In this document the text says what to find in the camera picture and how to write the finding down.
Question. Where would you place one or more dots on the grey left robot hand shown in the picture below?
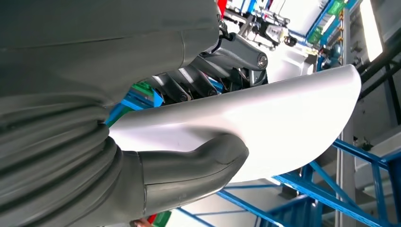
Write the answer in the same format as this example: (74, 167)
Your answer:
(94, 47)

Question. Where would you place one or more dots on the blue steel shelf rack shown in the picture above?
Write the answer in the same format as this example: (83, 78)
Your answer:
(313, 191)

